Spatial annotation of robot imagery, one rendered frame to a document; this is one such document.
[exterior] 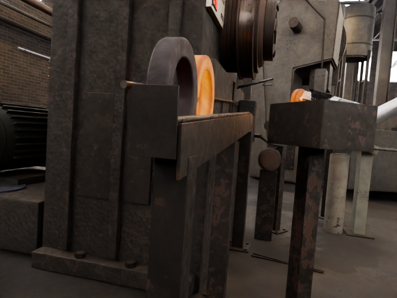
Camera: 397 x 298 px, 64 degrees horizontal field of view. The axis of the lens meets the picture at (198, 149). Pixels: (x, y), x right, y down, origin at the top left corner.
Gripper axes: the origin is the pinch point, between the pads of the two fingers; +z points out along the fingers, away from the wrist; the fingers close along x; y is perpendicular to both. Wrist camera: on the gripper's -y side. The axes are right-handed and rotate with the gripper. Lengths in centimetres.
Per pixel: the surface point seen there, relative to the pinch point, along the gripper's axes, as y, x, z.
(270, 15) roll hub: 34, 56, -8
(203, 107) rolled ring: -2, 121, -52
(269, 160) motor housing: -35.9, 25.4, -10.1
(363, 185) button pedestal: -43, -42, -38
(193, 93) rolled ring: 3, 134, -63
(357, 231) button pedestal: -73, -41, -46
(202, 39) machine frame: 15, 97, -15
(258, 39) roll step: 23, 60, -8
